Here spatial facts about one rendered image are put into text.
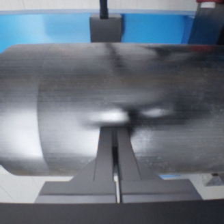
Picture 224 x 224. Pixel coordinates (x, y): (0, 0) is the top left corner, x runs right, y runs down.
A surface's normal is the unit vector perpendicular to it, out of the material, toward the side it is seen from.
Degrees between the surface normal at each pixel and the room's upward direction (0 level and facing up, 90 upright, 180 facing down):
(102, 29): 90
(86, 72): 90
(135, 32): 90
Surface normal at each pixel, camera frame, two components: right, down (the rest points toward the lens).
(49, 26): 0.02, 0.62
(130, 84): 0.02, -0.27
